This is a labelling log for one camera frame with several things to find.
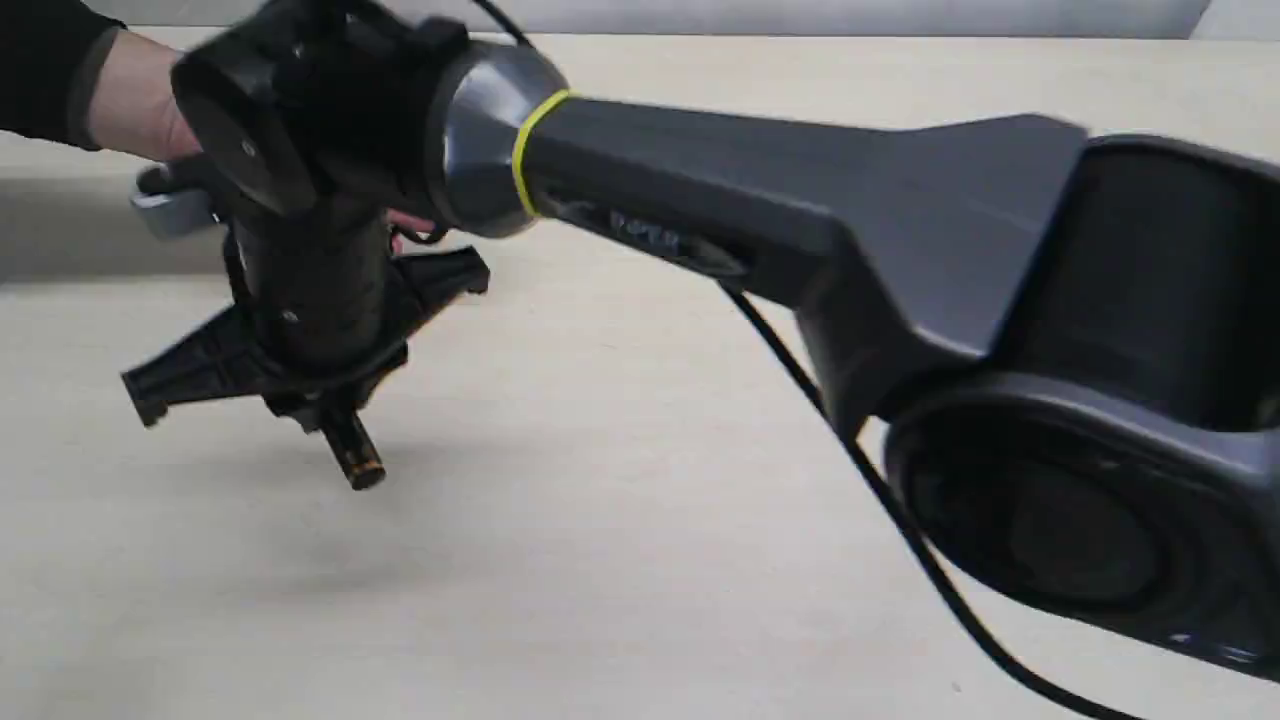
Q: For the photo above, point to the black gold handled screwdriver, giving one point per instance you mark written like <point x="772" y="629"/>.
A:
<point x="352" y="448"/>

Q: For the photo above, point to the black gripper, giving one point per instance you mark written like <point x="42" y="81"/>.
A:
<point x="318" y="114"/>

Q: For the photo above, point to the black sleeved forearm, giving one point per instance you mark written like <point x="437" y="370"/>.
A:
<point x="73" y="76"/>

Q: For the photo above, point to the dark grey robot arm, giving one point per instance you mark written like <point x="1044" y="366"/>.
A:
<point x="1073" y="339"/>

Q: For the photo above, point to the open human hand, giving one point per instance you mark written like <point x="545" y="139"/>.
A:
<point x="415" y="229"/>

